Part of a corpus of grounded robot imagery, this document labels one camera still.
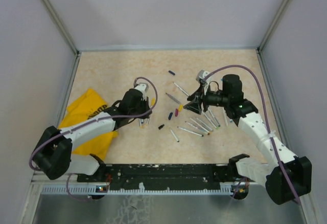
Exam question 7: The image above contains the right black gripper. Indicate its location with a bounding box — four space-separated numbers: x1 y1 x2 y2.
184 83 230 114

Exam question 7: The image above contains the green end marker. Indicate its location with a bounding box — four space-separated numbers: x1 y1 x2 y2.
203 113 218 129

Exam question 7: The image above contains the grey cap marker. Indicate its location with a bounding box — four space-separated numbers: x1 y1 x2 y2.
189 118 206 132

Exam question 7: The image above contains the yellow cap white marker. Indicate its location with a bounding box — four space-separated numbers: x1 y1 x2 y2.
196 118 213 132

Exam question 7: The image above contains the light green cap marker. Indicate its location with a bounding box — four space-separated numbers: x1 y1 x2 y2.
208 109 221 128

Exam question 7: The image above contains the blue cap long marker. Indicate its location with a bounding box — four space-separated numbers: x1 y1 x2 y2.
173 82 190 97

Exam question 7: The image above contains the light blue marker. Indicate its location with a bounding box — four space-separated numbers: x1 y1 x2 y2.
222 108 233 126

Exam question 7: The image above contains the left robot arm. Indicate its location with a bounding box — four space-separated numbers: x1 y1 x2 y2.
29 83 151 182

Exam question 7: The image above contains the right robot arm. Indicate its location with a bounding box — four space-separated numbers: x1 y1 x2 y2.
184 70 312 205

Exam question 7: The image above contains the yellow snoopy t-shirt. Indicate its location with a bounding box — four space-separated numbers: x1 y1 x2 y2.
57 88 118 161

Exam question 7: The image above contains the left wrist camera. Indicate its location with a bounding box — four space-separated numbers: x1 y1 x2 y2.
134 83 149 95

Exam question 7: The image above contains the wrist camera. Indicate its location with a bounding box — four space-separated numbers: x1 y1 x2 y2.
134 83 149 95
196 70 212 93

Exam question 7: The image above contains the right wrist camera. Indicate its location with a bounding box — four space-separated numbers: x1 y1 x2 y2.
196 70 212 93

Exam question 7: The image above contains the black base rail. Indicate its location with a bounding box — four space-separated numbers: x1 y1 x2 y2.
77 164 242 191

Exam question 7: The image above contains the grey slotted cable duct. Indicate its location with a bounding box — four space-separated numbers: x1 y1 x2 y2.
40 184 238 196

